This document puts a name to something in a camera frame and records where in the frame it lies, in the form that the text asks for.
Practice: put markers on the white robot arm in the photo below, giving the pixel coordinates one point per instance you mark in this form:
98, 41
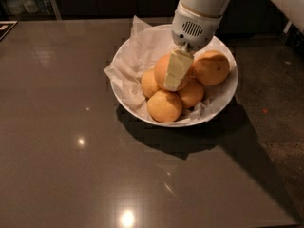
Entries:
292, 9

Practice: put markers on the white plastic jug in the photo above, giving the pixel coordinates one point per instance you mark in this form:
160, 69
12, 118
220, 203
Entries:
16, 7
31, 6

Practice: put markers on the white crumpled paper liner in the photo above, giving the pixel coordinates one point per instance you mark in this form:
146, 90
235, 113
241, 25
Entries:
139, 57

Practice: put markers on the dark tray at left edge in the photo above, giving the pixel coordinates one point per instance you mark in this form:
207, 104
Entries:
6, 27

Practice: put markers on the white ceramic bowl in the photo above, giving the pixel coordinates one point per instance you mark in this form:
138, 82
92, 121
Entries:
218, 95

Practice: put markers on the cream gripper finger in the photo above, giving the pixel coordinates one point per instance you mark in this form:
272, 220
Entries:
179, 64

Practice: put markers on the left small orange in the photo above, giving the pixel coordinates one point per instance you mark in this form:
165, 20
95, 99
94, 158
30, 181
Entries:
149, 84

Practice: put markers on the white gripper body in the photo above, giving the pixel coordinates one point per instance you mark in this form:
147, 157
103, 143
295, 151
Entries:
192, 28

